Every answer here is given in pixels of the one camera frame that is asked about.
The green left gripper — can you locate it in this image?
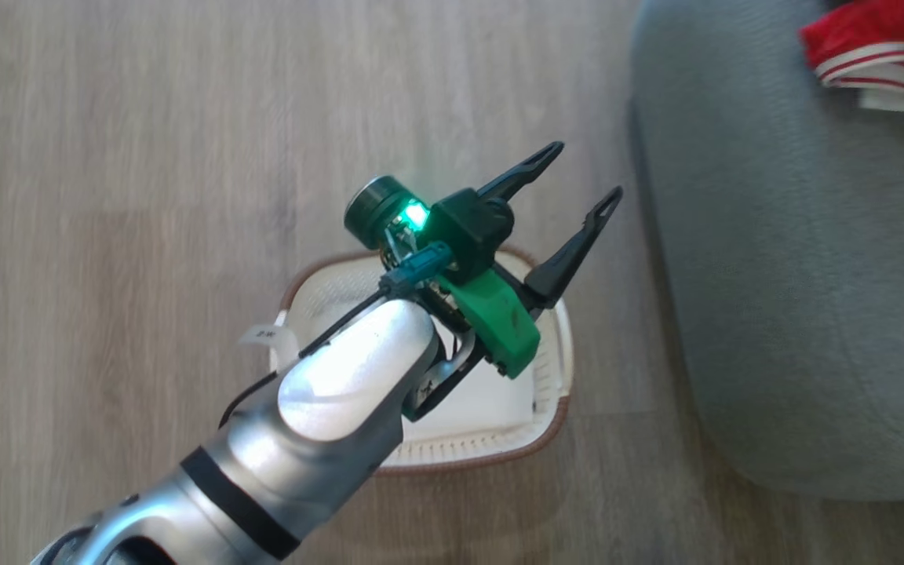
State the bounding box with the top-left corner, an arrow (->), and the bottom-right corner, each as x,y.
344,140 -> 625,380

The red clothing with white trim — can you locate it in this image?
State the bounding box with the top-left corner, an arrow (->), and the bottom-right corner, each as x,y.
799,0 -> 904,151

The grey fabric sofa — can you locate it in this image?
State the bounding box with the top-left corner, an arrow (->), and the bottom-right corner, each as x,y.
628,0 -> 904,503

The cream plastic laundry basket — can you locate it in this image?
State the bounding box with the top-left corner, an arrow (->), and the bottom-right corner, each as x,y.
268,244 -> 577,477

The black cable with teal plug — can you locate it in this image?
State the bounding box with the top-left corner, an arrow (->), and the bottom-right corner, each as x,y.
219,241 -> 454,430

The white cable label tag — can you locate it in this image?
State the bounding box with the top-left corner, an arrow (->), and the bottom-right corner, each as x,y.
239,323 -> 297,352

